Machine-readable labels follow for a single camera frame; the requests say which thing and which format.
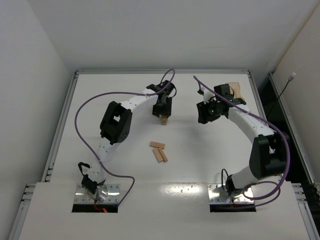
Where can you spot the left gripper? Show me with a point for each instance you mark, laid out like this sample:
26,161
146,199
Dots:
162,111

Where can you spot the metal base plate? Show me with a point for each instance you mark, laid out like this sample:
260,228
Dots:
106,194
218,197

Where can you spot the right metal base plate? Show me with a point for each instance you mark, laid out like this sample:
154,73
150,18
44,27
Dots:
218,197

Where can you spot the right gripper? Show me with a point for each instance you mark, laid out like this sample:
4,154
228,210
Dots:
203,113

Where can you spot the wood block with text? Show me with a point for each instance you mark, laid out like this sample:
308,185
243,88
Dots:
163,117

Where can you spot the amber transparent plastic box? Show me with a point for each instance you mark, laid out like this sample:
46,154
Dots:
235,89

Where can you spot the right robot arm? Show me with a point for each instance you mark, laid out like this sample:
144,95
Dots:
270,153

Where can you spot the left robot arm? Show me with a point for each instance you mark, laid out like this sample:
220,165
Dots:
115,128

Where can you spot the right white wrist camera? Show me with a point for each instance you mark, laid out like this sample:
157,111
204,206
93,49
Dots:
207,95

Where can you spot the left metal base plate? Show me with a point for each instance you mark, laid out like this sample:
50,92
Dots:
106,194

